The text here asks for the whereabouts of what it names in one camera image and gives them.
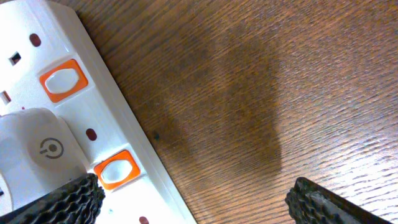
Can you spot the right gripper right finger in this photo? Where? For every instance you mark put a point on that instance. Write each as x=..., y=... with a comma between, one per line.
x=309, y=202

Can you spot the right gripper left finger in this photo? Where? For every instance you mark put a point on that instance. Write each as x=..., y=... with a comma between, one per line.
x=77, y=202

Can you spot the white USB charger plug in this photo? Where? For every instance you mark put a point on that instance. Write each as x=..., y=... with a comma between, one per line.
x=39, y=154

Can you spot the white power strip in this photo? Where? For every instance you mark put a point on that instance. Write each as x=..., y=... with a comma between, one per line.
x=49, y=61

